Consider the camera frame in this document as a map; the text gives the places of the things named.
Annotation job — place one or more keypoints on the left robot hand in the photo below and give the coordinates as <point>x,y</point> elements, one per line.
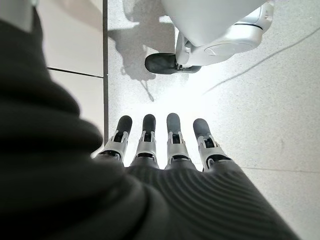
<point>75,187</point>

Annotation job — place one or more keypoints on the white cabinet door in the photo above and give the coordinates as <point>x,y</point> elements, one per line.
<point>75,37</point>

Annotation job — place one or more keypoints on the black robot foot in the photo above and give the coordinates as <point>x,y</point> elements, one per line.
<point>160,63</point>

